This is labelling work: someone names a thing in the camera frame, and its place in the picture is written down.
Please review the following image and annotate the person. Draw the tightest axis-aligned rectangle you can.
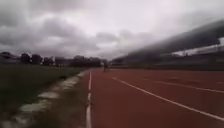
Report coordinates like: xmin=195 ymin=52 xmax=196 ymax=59
xmin=102 ymin=61 xmax=109 ymax=73

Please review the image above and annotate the red running track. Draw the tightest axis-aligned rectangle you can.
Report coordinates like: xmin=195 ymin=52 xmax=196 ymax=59
xmin=81 ymin=68 xmax=224 ymax=128

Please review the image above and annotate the grass field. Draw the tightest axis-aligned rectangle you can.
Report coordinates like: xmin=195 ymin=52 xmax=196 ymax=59
xmin=0 ymin=64 xmax=88 ymax=128

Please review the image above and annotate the grandstand with roof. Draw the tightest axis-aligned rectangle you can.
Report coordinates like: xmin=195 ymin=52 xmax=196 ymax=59
xmin=110 ymin=19 xmax=224 ymax=71

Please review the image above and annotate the row of trees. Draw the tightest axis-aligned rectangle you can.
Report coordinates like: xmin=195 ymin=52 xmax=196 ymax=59
xmin=0 ymin=51 xmax=108 ymax=68

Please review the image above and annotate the pale concrete kerb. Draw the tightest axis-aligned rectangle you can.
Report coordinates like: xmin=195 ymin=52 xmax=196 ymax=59
xmin=0 ymin=69 xmax=91 ymax=128

